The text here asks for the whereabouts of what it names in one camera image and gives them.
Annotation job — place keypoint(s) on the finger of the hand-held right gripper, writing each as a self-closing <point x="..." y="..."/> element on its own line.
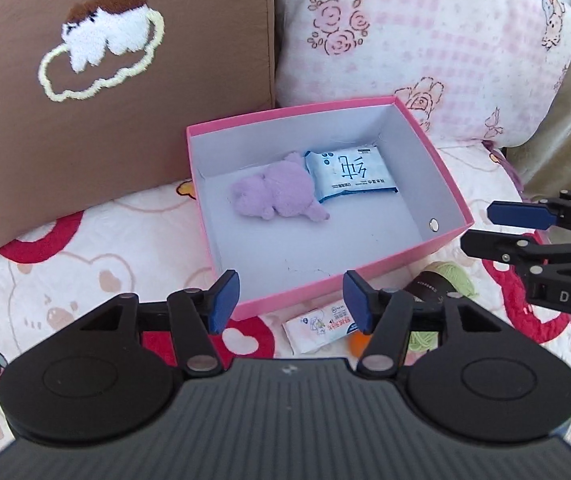
<point x="490" y="246"/>
<point x="520" y="214"/>

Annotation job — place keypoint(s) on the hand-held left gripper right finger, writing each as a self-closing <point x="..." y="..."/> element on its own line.
<point x="358" y="300"/>

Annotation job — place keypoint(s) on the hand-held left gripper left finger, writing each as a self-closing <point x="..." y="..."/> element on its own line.
<point x="225" y="300"/>

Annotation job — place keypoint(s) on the orange makeup sponge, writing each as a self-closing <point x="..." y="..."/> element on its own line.
<point x="358" y="343"/>

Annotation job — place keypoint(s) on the green yarn ball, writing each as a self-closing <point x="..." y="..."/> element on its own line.
<point x="458" y="277"/>

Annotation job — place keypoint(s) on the small white tissue pack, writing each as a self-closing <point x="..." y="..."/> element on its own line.
<point x="315" y="327"/>

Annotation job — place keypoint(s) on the pink cardboard box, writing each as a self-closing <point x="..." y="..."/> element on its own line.
<point x="315" y="240"/>

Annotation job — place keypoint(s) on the purple plush toy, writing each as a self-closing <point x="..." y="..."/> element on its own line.
<point x="280" y="190"/>

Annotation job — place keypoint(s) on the blue wet wipes pack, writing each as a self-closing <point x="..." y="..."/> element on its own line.
<point x="350" y="170"/>

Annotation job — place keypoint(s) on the bear printed blanket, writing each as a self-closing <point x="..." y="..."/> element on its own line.
<point x="65" y="285"/>

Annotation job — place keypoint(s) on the brown embroidered pillow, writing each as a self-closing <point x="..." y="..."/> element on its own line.
<point x="165" y="110"/>

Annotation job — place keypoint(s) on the pink checked pillow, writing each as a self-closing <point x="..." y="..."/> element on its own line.
<point x="415" y="35"/>

